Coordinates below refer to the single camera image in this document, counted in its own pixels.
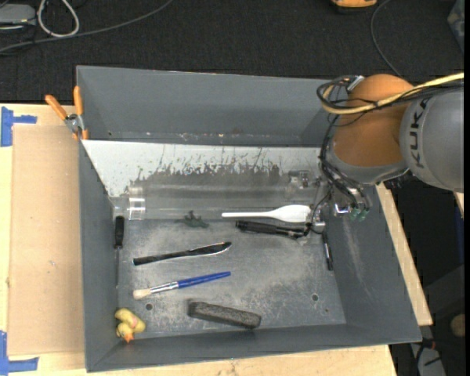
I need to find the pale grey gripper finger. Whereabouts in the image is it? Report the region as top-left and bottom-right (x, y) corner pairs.
(299, 217), (327, 247)

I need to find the white plastic spoon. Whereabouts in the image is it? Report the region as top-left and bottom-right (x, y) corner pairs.
(221, 204), (313, 224)

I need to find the brown cardboard board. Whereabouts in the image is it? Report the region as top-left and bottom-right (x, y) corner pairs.
(6, 123), (86, 358)

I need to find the black plastic knife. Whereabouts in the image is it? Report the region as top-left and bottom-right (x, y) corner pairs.
(132, 241), (233, 267)

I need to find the long clear plastic tube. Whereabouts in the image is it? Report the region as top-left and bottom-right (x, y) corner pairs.
(111, 181), (327, 222)

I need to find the dark grey sponge block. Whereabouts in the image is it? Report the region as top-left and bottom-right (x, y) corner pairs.
(187, 300), (262, 330)

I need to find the yellow rubber duck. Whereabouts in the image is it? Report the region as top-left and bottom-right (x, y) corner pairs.
(114, 307), (147, 344)

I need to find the grey metal bin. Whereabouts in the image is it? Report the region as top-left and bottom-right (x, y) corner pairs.
(74, 65), (423, 372)

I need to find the blue handled paintbrush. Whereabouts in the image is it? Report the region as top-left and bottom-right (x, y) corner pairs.
(132, 270), (233, 301)

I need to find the green toy soldier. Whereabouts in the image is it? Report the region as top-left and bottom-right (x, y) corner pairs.
(175, 210), (211, 230)

